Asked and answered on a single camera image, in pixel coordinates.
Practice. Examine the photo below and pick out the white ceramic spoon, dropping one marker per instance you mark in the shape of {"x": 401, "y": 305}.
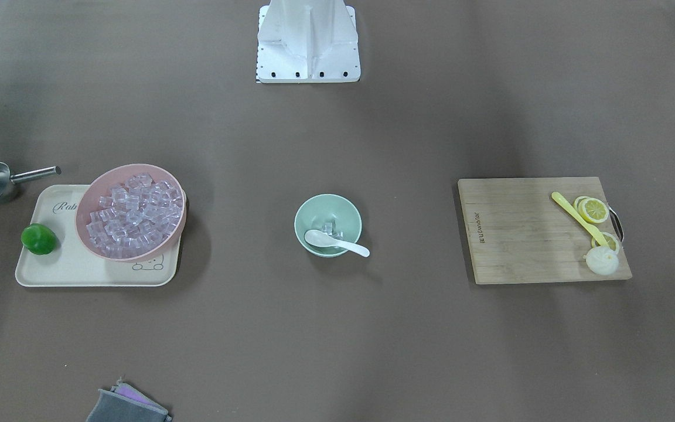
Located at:
{"x": 320, "y": 239}

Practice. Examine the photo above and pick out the clear ice cubes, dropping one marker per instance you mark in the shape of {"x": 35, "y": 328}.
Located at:
{"x": 133, "y": 217}

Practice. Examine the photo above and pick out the mint green bowl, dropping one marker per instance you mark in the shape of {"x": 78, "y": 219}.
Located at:
{"x": 332, "y": 214}

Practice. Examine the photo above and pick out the pink bowl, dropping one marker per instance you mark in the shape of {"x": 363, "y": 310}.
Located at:
{"x": 120, "y": 174}

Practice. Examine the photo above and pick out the wooden cutting board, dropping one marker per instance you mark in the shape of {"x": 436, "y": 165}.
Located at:
{"x": 517, "y": 234}

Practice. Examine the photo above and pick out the yellow plastic knife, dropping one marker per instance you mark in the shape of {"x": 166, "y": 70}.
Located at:
{"x": 598, "y": 236}

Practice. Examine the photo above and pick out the upper lemon slice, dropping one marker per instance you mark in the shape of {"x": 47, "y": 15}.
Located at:
{"x": 592, "y": 210}

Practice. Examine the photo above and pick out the lemon slice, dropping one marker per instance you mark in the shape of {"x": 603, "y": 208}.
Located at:
{"x": 592, "y": 210}
{"x": 612, "y": 242}

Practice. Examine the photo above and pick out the beige tray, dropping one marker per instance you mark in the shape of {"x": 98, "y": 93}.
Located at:
{"x": 71, "y": 264}

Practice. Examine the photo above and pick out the lower lemon slice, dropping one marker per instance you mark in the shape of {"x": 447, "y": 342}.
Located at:
{"x": 612, "y": 242}

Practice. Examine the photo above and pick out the purple cloth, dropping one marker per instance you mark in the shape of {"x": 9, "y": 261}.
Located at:
{"x": 124, "y": 389}

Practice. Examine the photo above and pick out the green lime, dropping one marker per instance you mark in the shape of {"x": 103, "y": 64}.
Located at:
{"x": 39, "y": 239}

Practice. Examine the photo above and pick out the grey folded cloth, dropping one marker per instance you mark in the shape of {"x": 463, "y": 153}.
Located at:
{"x": 112, "y": 406}

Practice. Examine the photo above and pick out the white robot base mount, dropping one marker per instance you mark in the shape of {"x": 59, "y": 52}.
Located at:
{"x": 307, "y": 42}

